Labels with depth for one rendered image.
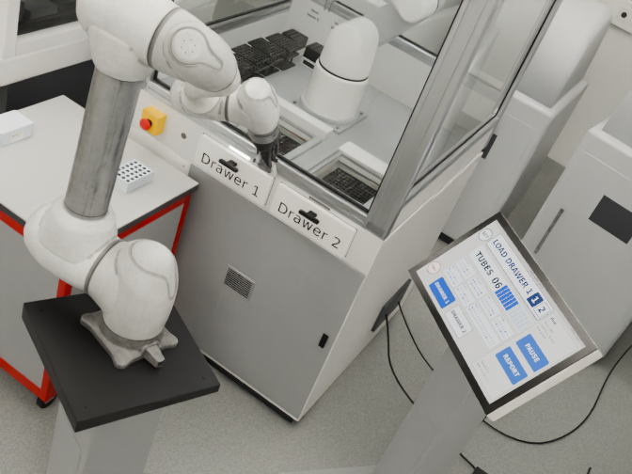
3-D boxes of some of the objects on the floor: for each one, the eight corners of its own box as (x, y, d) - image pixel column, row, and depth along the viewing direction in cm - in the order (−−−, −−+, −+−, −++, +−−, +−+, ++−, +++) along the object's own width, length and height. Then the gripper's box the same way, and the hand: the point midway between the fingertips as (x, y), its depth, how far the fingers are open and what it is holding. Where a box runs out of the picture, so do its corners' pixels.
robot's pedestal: (53, 572, 228) (91, 403, 184) (19, 486, 245) (47, 313, 201) (149, 534, 246) (204, 372, 202) (111, 458, 263) (155, 292, 219)
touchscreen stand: (312, 604, 245) (445, 390, 187) (276, 478, 277) (379, 261, 218) (448, 582, 266) (606, 385, 208) (399, 467, 298) (524, 267, 239)
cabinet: (294, 435, 294) (370, 278, 248) (88, 285, 320) (121, 118, 274) (401, 315, 368) (473, 177, 322) (226, 201, 394) (270, 58, 348)
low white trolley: (42, 423, 265) (71, 253, 221) (-86, 321, 280) (-82, 143, 237) (155, 338, 310) (199, 182, 266) (39, 254, 325) (63, 94, 282)
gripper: (264, 155, 219) (272, 196, 240) (286, 118, 224) (292, 162, 245) (241, 145, 221) (250, 186, 242) (262, 109, 225) (271, 153, 247)
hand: (270, 168), depth 240 cm, fingers closed
